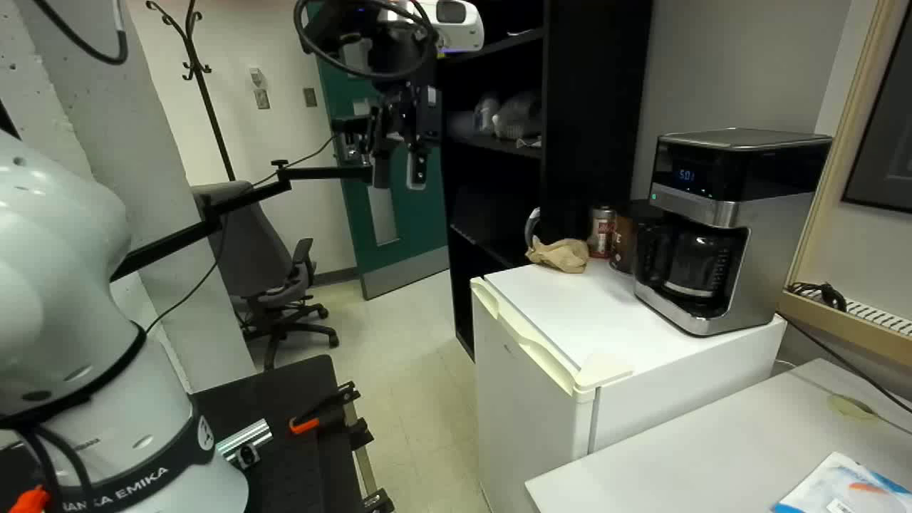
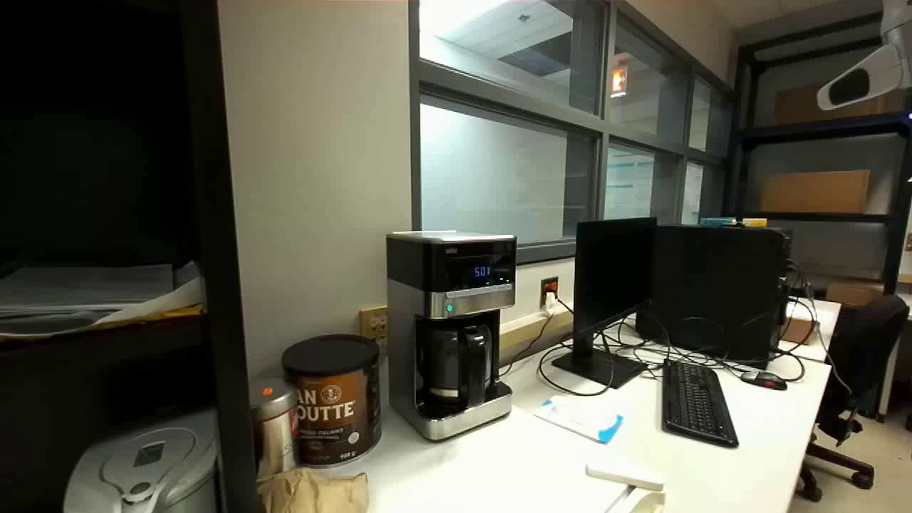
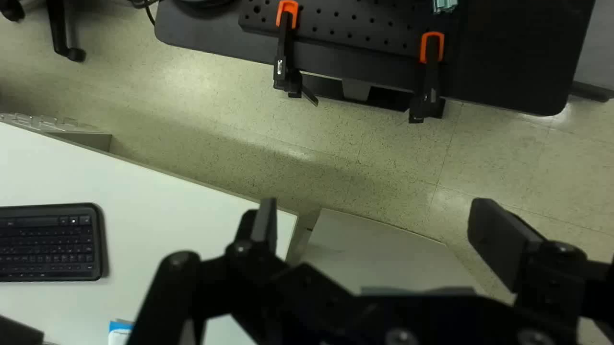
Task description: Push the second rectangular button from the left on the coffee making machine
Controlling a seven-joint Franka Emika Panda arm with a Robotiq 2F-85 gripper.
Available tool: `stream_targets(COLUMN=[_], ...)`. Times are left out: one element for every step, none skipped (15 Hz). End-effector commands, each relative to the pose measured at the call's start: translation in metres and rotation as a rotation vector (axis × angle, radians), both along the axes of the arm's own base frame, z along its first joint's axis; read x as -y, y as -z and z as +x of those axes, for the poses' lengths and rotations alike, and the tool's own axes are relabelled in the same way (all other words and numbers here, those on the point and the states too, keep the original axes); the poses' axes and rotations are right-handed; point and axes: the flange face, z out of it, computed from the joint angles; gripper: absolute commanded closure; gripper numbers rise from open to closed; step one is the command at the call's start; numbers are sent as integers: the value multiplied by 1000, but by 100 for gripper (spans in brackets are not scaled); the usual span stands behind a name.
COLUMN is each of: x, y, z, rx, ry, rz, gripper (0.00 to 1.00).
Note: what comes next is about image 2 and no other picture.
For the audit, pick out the black silver coffee machine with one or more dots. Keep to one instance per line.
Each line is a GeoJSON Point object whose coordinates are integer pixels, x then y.
{"type": "Point", "coordinates": [450, 286]}

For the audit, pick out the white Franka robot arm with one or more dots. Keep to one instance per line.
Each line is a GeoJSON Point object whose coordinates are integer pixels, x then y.
{"type": "Point", "coordinates": [858, 81]}

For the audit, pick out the glass coffee carafe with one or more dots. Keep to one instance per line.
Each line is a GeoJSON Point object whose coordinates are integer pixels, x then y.
{"type": "Point", "coordinates": [453, 371]}

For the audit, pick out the brown coffee can black lid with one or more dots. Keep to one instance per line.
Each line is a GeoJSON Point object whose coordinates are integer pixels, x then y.
{"type": "Point", "coordinates": [332, 401]}

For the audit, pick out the black computer monitor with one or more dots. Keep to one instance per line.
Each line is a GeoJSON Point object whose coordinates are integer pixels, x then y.
{"type": "Point", "coordinates": [614, 275]}

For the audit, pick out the white blue pamphlet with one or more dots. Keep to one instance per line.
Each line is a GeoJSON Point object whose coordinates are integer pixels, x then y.
{"type": "Point", "coordinates": [580, 417]}

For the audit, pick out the black shelf unit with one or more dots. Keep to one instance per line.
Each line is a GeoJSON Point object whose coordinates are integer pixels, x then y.
{"type": "Point", "coordinates": [219, 236]}

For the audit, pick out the small jar orange lid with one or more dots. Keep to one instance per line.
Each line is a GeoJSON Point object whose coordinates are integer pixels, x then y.
{"type": "Point", "coordinates": [273, 428]}

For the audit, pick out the large black computer screen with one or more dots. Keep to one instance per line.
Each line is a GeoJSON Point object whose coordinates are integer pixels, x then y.
{"type": "Point", "coordinates": [717, 287]}

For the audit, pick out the black keyboard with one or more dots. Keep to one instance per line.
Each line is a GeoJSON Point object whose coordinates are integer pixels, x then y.
{"type": "Point", "coordinates": [698, 401]}

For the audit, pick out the black computer mouse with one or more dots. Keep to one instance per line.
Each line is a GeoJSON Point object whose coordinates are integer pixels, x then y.
{"type": "Point", "coordinates": [765, 380]}

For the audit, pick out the stack of papers in plastic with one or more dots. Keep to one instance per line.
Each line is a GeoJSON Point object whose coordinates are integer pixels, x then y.
{"type": "Point", "coordinates": [94, 297]}

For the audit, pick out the flat cardboard box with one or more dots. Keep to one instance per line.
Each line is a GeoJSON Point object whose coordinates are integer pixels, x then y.
{"type": "Point", "coordinates": [808, 106]}
{"type": "Point", "coordinates": [816, 192]}

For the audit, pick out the white rice cooker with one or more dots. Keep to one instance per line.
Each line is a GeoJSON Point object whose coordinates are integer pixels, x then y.
{"type": "Point", "coordinates": [145, 471]}

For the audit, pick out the dark metal storage rack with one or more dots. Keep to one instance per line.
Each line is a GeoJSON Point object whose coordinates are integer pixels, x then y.
{"type": "Point", "coordinates": [816, 125]}

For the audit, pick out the black office chair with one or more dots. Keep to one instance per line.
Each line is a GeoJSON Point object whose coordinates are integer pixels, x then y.
{"type": "Point", "coordinates": [858, 360]}

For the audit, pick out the white wall power outlet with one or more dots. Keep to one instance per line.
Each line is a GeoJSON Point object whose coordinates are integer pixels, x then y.
{"type": "Point", "coordinates": [548, 290]}

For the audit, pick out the beige wall outlet box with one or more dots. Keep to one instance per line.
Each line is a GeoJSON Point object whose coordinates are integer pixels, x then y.
{"type": "Point", "coordinates": [372, 322]}

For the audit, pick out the window with dark frame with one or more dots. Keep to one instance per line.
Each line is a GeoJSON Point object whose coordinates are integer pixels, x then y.
{"type": "Point", "coordinates": [507, 88]}

